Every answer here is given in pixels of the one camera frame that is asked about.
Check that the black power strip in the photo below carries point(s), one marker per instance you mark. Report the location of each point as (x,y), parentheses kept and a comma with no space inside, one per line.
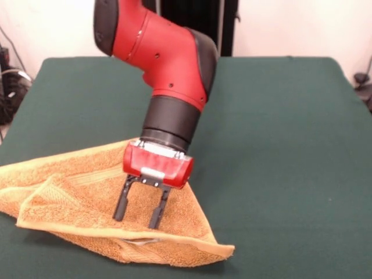
(4,58)

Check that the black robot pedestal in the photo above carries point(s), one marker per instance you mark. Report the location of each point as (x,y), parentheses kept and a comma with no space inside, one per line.
(228,35)

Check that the dark green table cloth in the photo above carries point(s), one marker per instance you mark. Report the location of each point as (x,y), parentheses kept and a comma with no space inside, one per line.
(290,145)

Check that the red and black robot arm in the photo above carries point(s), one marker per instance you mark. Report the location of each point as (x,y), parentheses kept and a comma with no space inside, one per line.
(168,58)

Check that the orange-brown terry towel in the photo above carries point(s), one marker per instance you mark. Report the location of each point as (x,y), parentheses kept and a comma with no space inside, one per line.
(72,203)

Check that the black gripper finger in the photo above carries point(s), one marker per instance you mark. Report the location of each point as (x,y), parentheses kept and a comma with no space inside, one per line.
(160,207)
(124,200)

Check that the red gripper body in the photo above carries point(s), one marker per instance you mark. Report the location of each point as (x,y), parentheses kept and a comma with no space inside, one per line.
(157,167)

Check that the black power adapter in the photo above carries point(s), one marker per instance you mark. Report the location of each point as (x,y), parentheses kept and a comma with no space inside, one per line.
(361,78)

